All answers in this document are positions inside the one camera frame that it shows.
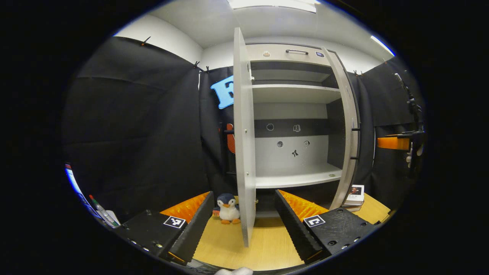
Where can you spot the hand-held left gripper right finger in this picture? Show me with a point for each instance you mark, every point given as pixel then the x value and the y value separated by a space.
pixel 292 225

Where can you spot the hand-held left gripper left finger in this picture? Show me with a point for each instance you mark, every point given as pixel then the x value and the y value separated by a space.
pixel 196 229

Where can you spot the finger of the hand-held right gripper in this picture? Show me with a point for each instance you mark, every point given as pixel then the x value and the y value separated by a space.
pixel 393 143

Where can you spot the grey cabinet door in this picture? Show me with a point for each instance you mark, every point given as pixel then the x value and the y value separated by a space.
pixel 345 133
pixel 244 145

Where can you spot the grey cabinet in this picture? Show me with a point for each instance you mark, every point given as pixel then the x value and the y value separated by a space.
pixel 298 114

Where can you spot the white cabinet shelf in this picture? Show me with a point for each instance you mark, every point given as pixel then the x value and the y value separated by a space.
pixel 294 93
pixel 294 178

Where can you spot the grey cabinet drawer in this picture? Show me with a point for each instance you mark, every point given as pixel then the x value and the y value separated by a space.
pixel 282 53

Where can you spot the penguin plush toy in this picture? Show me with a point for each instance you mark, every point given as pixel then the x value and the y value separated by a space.
pixel 228 210

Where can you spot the white photo-cover book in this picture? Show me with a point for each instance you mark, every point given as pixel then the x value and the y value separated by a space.
pixel 354 193

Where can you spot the green marker pen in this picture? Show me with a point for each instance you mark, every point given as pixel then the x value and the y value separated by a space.
pixel 102 212

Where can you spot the black backdrop cloth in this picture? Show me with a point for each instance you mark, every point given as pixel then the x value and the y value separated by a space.
pixel 133 133

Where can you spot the white blue-edged panel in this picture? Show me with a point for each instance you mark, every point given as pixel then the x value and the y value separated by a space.
pixel 78 191

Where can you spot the large ceiling light panel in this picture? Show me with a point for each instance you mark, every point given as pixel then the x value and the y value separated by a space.
pixel 273 4

